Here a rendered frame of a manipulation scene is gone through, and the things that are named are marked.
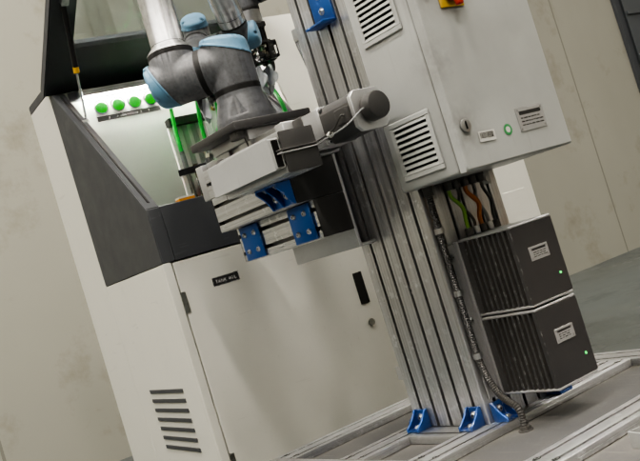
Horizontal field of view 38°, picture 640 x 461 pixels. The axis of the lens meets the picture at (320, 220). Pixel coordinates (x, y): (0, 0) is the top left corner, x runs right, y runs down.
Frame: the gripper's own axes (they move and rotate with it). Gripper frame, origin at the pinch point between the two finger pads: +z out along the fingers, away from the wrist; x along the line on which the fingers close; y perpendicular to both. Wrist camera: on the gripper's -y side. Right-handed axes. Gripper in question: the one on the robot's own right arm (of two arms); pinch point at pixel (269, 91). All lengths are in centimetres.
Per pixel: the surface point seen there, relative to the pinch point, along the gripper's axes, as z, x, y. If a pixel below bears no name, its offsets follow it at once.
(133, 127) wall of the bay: -9, -23, -57
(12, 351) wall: 54, -53, -214
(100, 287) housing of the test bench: 40, -47, -67
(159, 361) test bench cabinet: 68, -47, -30
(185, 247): 38, -39, -3
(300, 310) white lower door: 66, -10, -3
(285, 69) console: -13.8, 28.1, -33.8
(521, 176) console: 46, 89, -3
